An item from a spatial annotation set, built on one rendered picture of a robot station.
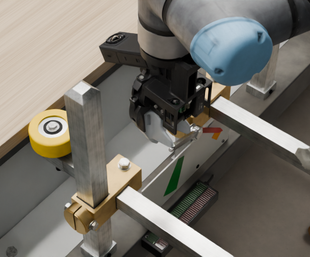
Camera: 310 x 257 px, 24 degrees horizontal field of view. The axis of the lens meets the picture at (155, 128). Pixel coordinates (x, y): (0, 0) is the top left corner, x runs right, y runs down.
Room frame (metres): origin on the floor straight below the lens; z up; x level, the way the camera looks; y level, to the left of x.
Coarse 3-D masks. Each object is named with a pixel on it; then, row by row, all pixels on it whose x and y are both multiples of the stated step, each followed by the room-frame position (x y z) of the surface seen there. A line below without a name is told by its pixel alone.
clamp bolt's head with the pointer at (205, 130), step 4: (192, 124) 0.84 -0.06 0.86; (204, 128) 0.86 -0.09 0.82; (208, 128) 0.87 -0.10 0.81; (212, 128) 0.88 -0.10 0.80; (216, 128) 0.89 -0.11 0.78; (220, 128) 0.90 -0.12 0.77; (200, 132) 0.83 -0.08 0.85; (204, 132) 0.86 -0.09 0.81; (208, 132) 0.87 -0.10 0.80; (212, 132) 0.88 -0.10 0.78; (216, 132) 0.89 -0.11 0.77; (196, 136) 0.82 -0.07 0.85; (200, 136) 0.83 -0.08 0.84
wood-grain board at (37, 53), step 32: (0, 0) 1.12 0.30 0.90; (32, 0) 1.12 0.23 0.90; (64, 0) 1.12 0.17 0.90; (96, 0) 1.12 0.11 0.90; (128, 0) 1.12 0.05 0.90; (0, 32) 1.02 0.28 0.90; (32, 32) 1.02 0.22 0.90; (64, 32) 1.02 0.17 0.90; (96, 32) 1.02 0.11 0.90; (128, 32) 1.02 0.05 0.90; (0, 64) 0.94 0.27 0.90; (32, 64) 0.94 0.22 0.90; (64, 64) 0.94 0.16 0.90; (96, 64) 0.94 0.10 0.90; (0, 96) 0.86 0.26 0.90; (32, 96) 0.86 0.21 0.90; (0, 128) 0.79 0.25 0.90
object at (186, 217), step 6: (204, 192) 0.81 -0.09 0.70; (210, 192) 0.81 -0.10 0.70; (198, 198) 0.79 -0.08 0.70; (204, 198) 0.79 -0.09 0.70; (210, 198) 0.79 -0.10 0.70; (192, 204) 0.78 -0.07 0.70; (198, 204) 0.78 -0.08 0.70; (204, 204) 0.78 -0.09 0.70; (192, 210) 0.77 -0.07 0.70; (198, 210) 0.77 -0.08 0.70; (186, 216) 0.75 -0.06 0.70; (192, 216) 0.75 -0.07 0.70; (186, 222) 0.74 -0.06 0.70; (162, 240) 0.70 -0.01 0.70; (156, 246) 0.69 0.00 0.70; (162, 246) 0.69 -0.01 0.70
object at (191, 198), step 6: (198, 186) 0.82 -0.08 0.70; (204, 186) 0.82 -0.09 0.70; (192, 192) 0.81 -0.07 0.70; (198, 192) 0.81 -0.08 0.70; (186, 198) 0.79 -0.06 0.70; (192, 198) 0.79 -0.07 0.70; (180, 204) 0.78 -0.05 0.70; (186, 204) 0.78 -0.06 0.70; (174, 210) 0.77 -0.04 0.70; (180, 210) 0.77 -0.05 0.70; (174, 216) 0.75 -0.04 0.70; (150, 234) 0.72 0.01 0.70; (150, 240) 0.70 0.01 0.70; (156, 240) 0.70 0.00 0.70
